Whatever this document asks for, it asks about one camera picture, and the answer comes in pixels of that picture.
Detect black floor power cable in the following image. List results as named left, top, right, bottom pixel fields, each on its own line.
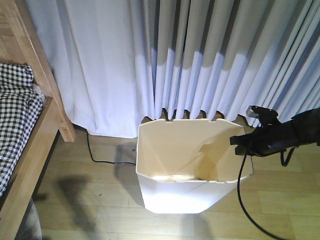
left=85, top=129, right=138, bottom=166

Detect black white checkered blanket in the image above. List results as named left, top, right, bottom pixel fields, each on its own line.
left=0, top=63, right=44, bottom=195

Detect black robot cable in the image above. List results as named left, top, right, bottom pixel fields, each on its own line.
left=236, top=142, right=288, bottom=240

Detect white curtain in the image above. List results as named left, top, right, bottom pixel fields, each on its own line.
left=26, top=0, right=320, bottom=138

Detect white plastic trash bin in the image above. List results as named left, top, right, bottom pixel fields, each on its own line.
left=135, top=119, right=254, bottom=214

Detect wooden bed frame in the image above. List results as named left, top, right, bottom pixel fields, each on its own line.
left=0, top=0, right=76, bottom=240

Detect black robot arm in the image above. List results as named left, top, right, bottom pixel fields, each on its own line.
left=229, top=105, right=320, bottom=157

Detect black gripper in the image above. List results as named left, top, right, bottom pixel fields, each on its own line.
left=229, top=124, right=299, bottom=157

